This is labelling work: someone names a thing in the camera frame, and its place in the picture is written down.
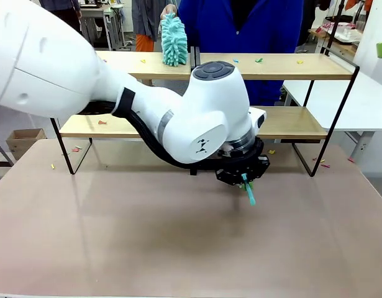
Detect light wooden shelf board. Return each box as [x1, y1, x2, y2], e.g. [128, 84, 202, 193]
[255, 106, 329, 140]
[96, 51, 192, 81]
[199, 52, 355, 81]
[59, 113, 142, 139]

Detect black velcro strap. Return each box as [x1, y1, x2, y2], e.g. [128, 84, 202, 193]
[111, 88, 136, 118]

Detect person in black trousers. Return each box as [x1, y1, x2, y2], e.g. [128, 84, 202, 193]
[38, 0, 83, 34]

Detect person in grey and orange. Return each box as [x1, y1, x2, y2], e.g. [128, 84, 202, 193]
[131, 0, 166, 86]

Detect large white table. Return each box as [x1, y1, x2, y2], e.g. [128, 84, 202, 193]
[282, 71, 382, 162]

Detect clear plastic containers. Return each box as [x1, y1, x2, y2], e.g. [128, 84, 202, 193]
[336, 22, 364, 43]

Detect black cable conduit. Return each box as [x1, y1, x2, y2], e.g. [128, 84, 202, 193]
[81, 99, 232, 176]

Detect pink boxes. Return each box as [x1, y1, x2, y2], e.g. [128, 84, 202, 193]
[316, 21, 334, 34]

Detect person in dark clothing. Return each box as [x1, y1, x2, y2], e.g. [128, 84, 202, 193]
[298, 0, 319, 47]

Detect brown cardboard box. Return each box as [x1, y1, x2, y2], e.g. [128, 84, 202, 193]
[6, 128, 48, 161]

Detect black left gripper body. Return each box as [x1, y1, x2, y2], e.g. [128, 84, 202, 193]
[215, 138, 271, 187]

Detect grey background desk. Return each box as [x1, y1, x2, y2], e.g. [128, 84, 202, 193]
[80, 4, 126, 50]

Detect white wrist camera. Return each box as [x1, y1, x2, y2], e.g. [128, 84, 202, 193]
[248, 107, 268, 137]

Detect black stand pole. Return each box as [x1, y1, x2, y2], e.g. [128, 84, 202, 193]
[324, 0, 345, 56]

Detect person's right hand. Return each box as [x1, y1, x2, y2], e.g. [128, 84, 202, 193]
[161, 3, 179, 19]

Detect wooden background table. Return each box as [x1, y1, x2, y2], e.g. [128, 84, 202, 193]
[307, 21, 364, 58]

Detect wooden two-tier shelf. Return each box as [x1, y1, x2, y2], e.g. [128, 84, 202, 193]
[195, 46, 361, 178]

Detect person in blue jacket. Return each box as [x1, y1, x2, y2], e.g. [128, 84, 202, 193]
[178, 0, 305, 107]

